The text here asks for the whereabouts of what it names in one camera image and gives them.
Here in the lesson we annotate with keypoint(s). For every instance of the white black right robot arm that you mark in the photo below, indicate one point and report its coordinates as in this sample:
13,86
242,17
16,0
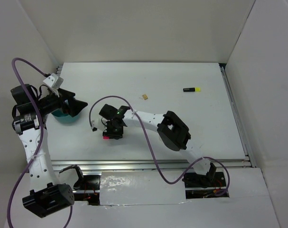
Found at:
173,132

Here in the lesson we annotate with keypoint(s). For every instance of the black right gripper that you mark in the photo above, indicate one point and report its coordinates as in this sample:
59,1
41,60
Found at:
116,136

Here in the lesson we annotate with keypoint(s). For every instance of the teal round compartment organizer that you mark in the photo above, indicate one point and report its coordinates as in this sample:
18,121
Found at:
64,117

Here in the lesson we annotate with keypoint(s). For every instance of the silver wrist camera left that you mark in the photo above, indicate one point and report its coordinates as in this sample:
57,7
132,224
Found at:
53,82

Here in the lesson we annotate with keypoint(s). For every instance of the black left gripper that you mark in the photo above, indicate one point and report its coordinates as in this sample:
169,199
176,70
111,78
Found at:
74,106

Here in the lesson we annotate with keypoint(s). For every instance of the yellow black highlighter marker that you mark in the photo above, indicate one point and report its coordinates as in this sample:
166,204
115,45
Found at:
192,89

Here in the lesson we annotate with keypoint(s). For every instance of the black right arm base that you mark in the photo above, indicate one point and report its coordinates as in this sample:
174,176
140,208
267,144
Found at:
193,180

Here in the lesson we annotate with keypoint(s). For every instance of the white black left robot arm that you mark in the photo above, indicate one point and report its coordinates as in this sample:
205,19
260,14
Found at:
47,195

